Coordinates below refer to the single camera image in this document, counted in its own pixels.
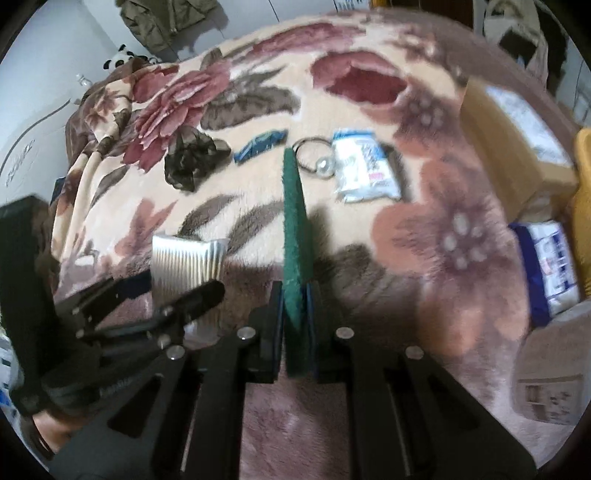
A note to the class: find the panda plush toy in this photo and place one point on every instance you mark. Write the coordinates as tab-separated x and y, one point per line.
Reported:
121	57

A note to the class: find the blue small sachet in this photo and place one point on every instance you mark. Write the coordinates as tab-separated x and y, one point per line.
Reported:
260	144

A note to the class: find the white tissue packet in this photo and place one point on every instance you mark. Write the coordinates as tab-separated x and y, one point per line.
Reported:
362	168

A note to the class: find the black sheer scrunchie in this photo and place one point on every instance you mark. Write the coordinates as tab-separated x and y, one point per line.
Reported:
192	157

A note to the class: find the floral plush blanket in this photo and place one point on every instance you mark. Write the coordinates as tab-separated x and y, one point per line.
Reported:
439	268

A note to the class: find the left hand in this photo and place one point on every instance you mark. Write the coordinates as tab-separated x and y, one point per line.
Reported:
53	429

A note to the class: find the yellow plastic basket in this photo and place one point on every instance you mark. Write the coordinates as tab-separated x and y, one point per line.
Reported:
581	210

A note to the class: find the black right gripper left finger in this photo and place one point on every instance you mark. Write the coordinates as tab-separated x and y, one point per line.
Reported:
182	417

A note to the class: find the brown cardboard box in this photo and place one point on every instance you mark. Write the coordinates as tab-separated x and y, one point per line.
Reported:
532	174

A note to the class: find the green scouring pad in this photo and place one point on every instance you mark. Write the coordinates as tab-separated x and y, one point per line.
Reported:
298	266

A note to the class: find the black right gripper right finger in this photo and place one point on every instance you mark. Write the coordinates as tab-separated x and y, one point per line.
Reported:
408	418

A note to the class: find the blue white tissue pack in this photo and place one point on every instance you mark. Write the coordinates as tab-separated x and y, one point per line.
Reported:
550	270

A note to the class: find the olive green jacket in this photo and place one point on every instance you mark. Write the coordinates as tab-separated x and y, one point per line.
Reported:
174	30

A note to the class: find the cotton swabs clear pack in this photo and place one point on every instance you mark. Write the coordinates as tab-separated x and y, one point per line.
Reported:
180	264

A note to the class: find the pile of clothes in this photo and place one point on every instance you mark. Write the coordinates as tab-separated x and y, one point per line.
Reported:
530	33

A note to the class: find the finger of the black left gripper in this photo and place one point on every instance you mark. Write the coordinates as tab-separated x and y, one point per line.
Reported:
193	304

